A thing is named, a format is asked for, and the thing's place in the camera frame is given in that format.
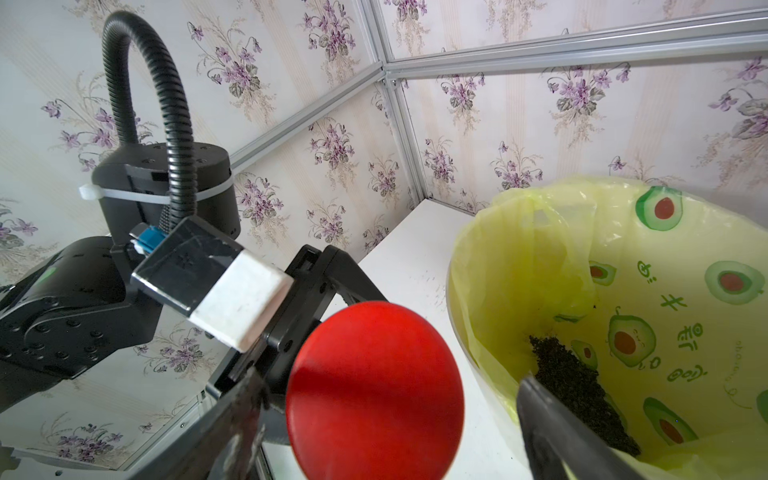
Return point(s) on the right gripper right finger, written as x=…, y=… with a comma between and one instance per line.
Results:
x=558, y=445

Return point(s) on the green avocado print bag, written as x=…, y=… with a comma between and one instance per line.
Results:
x=662, y=294

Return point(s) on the dark tea leaves pile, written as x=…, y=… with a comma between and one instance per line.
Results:
x=576, y=386

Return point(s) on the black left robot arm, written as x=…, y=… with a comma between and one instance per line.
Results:
x=169, y=203

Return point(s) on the aluminium frame bars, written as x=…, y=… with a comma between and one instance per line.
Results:
x=343, y=116

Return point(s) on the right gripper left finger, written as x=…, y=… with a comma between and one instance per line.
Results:
x=223, y=444

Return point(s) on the white plastic trash bin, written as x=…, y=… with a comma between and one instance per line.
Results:
x=491, y=445

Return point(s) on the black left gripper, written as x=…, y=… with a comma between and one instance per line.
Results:
x=297, y=316

